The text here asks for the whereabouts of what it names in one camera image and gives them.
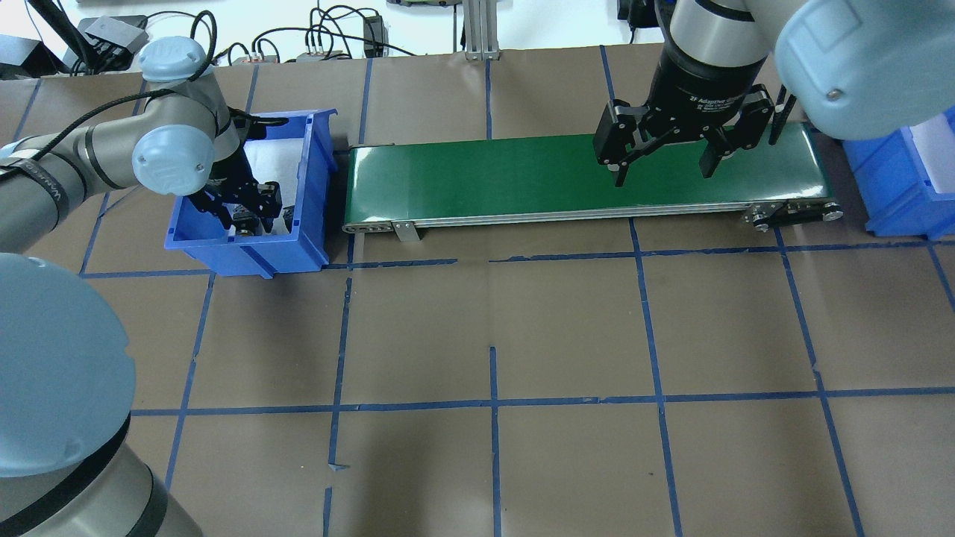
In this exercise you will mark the blue bin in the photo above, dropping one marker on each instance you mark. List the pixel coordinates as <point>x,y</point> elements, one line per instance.
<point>234,252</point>
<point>897,194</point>

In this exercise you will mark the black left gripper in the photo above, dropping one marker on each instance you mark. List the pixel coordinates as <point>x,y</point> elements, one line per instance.
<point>237,174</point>

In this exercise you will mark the white foam pad left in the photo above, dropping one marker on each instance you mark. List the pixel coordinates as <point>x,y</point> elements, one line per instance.
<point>277,160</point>

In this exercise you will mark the white foam pad right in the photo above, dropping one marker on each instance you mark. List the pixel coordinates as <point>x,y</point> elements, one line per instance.
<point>934,141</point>

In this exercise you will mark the green conveyor belt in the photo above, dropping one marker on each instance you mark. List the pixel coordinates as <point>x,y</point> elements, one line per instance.
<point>405,188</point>

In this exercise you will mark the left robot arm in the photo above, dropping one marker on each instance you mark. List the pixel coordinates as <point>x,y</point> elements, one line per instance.
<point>524,379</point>

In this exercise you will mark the aluminium frame post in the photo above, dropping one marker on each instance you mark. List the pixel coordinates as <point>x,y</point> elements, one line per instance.
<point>480,23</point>

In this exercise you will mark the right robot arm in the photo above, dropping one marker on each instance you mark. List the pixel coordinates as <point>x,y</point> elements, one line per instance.
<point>859,69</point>

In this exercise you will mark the blue right bin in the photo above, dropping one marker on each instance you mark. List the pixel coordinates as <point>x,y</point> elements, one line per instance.
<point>897,194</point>

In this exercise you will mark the blue left bin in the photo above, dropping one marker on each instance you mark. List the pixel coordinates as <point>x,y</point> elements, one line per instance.
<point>234,252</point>

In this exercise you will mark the black power adapter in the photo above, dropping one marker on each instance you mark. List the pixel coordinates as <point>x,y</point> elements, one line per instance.
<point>374,36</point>

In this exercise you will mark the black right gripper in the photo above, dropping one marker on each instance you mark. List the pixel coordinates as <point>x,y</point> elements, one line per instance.
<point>699,88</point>

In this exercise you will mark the white foam pad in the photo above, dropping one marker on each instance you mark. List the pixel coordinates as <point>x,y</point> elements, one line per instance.
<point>934,141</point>
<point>277,160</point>

